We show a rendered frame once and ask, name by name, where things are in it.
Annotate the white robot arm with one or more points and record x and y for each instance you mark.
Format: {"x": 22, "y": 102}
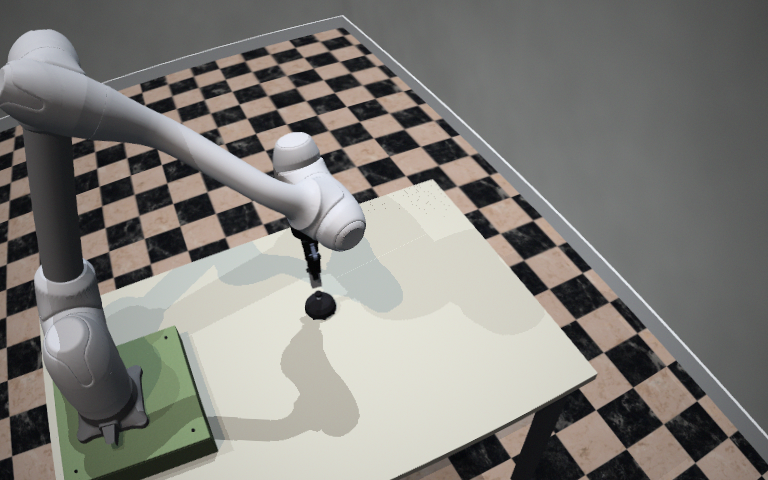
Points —
{"x": 54, "y": 94}

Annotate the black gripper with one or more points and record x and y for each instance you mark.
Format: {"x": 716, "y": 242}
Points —
{"x": 314, "y": 266}

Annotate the black service bell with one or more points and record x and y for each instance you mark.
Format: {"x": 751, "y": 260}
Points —
{"x": 320, "y": 308}

